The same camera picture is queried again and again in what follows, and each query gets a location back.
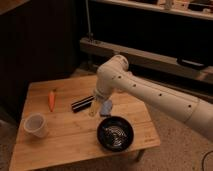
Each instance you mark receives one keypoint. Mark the black bowl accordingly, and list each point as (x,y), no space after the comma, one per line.
(115,134)

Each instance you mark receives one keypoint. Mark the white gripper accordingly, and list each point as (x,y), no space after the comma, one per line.
(100,94)

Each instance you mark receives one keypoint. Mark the wooden table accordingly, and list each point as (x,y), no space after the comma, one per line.
(72,136)

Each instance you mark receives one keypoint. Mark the long wooden shelf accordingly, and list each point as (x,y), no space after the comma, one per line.
(146,59)

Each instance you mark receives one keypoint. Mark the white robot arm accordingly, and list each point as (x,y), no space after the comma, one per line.
(190,110)

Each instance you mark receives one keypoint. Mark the white ceramic cup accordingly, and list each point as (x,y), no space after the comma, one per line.
(36,125)

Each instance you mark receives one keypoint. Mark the metal pole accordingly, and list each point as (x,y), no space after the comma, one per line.
(90,34)

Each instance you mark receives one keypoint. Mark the black cylinder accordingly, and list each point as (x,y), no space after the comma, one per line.
(82,104)

